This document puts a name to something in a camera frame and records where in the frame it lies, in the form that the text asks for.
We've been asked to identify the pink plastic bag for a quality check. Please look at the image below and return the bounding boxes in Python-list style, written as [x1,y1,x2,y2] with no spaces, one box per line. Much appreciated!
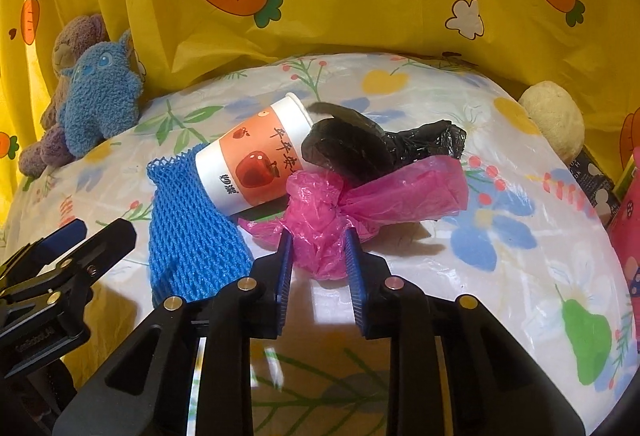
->
[239,155,468,281]

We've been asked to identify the beige plush ball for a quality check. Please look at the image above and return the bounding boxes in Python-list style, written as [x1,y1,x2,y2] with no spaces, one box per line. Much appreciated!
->
[518,81,586,164]

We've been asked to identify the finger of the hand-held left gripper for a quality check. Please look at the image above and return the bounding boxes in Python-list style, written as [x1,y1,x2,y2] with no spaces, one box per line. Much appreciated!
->
[20,217,138,312]
[0,218,88,279]

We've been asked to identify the purple teddy bear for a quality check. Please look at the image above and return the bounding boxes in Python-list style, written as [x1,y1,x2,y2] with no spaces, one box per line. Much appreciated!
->
[19,13,108,177]

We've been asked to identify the white orange paper cup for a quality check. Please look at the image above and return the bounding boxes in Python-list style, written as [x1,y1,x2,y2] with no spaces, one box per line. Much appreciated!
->
[195,92,316,217]

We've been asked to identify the yellow tissue packet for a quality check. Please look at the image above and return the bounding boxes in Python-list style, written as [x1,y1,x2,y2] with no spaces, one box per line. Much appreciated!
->
[612,151,640,202]

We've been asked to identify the blue plush toy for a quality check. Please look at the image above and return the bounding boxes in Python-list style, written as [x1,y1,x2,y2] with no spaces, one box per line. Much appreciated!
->
[57,28,148,156]

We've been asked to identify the blue foam net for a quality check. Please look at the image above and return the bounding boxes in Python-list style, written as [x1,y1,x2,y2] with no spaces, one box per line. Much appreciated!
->
[146,143,253,307]

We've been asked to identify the black plastic bag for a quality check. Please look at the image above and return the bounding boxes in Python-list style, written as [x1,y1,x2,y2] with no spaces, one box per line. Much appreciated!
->
[301,101,468,182]

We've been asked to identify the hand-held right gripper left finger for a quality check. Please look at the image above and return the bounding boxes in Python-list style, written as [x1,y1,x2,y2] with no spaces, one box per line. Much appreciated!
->
[52,230,296,436]

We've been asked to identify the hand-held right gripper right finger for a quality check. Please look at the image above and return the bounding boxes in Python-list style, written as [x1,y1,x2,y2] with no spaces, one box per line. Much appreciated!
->
[342,227,586,436]

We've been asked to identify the pink mushroom print bucket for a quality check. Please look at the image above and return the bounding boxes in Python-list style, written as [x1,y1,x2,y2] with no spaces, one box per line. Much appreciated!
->
[607,176,640,312]

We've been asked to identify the black printed bag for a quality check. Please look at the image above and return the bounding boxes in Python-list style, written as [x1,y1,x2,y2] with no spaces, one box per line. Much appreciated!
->
[567,148,618,222]

